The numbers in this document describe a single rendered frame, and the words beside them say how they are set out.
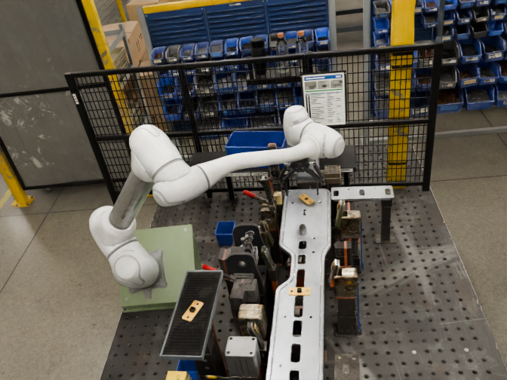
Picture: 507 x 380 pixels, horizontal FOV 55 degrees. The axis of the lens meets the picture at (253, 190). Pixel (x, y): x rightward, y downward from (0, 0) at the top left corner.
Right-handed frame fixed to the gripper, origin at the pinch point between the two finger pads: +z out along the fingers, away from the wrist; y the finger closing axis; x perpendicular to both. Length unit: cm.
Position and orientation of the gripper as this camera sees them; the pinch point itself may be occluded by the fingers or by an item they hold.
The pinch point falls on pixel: (302, 191)
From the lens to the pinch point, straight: 218.3
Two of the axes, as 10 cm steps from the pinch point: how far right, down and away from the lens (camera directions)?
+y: 9.8, -0.3, -1.8
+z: 1.3, 8.0, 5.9
